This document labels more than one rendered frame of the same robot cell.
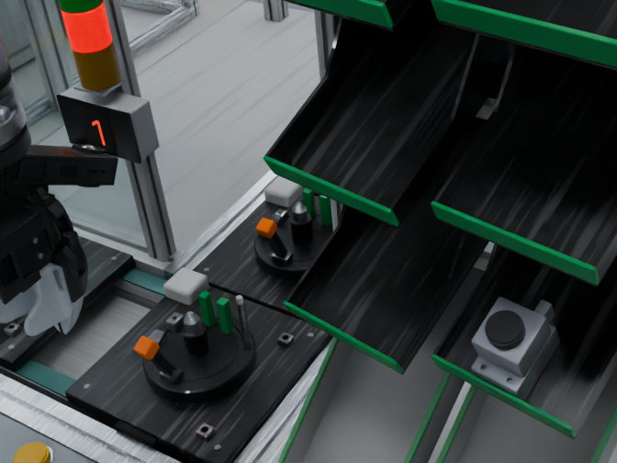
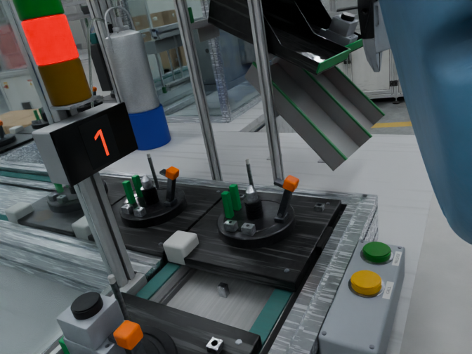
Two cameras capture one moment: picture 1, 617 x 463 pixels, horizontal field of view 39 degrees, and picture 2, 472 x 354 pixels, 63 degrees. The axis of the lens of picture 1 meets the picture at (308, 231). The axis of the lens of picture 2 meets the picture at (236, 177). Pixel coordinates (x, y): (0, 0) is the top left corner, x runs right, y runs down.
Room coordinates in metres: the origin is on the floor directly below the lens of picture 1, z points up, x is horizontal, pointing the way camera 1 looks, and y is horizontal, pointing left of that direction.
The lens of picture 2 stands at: (0.82, 0.74, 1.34)
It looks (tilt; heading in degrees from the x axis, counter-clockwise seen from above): 25 degrees down; 268
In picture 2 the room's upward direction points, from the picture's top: 11 degrees counter-clockwise
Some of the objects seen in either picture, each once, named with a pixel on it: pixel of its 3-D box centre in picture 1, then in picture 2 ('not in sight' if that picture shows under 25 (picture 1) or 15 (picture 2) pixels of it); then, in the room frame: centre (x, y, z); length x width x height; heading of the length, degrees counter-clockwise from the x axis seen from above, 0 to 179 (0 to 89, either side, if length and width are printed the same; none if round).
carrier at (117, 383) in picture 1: (195, 335); (252, 204); (0.78, 0.15, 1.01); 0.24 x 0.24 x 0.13; 55
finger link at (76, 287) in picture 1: (58, 256); not in sight; (0.58, 0.21, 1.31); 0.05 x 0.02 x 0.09; 54
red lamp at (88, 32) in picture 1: (86, 25); (50, 39); (0.99, 0.23, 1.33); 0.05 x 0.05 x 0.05
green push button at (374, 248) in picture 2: not in sight; (376, 253); (0.62, 0.29, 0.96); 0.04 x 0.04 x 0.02
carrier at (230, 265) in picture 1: (301, 225); (149, 192); (0.98, 0.01, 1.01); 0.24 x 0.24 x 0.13; 55
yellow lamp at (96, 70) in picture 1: (96, 62); (65, 81); (0.99, 0.23, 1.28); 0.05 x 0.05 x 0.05
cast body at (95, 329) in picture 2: not in sight; (89, 324); (0.99, 0.42, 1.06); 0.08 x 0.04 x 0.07; 146
